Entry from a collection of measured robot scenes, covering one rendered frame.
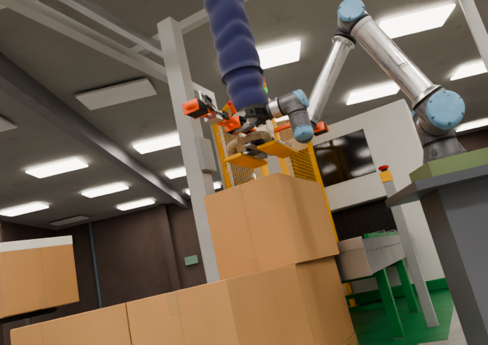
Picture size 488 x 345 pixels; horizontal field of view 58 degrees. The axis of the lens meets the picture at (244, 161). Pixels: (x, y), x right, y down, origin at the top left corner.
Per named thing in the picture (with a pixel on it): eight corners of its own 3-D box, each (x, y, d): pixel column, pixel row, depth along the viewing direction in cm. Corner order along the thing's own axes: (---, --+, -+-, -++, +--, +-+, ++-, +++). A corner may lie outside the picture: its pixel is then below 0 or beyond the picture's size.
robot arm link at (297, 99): (305, 105, 192) (299, 85, 195) (279, 115, 197) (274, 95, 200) (311, 110, 201) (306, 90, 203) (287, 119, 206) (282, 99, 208)
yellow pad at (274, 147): (282, 158, 245) (280, 150, 246) (298, 153, 241) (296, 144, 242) (257, 149, 215) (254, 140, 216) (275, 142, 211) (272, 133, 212)
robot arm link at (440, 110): (463, 121, 191) (354, 5, 211) (476, 110, 175) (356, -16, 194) (435, 142, 192) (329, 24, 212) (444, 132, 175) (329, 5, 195)
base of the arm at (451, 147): (459, 160, 207) (452, 141, 210) (474, 151, 189) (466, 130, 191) (419, 170, 209) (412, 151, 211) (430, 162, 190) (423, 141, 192)
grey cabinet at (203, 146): (212, 173, 386) (205, 141, 394) (217, 171, 384) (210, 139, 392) (200, 171, 369) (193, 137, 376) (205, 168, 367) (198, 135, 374)
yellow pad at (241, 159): (253, 169, 253) (250, 161, 254) (268, 163, 249) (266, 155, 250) (224, 161, 222) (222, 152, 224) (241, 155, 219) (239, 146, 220)
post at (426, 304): (428, 325, 273) (380, 173, 298) (439, 324, 270) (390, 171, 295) (427, 328, 267) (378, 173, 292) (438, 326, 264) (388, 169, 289)
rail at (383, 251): (412, 252, 441) (406, 234, 445) (417, 251, 439) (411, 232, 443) (363, 275, 237) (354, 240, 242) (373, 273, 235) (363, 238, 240)
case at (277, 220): (274, 269, 251) (258, 202, 261) (340, 253, 235) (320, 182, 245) (219, 281, 199) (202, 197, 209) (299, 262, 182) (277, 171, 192)
